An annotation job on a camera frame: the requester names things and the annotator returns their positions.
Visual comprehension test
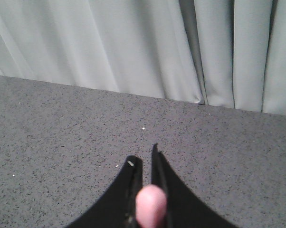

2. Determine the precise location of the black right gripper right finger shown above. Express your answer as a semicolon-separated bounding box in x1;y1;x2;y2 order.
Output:
151;144;235;228

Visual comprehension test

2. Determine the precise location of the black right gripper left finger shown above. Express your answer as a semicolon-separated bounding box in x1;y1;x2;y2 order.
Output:
67;155;143;228

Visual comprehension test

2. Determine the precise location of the metal chopstick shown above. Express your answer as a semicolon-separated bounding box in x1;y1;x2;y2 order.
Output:
135;184;167;228

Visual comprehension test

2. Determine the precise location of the white curtain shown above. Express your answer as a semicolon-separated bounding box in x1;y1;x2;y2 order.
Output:
0;0;286;115

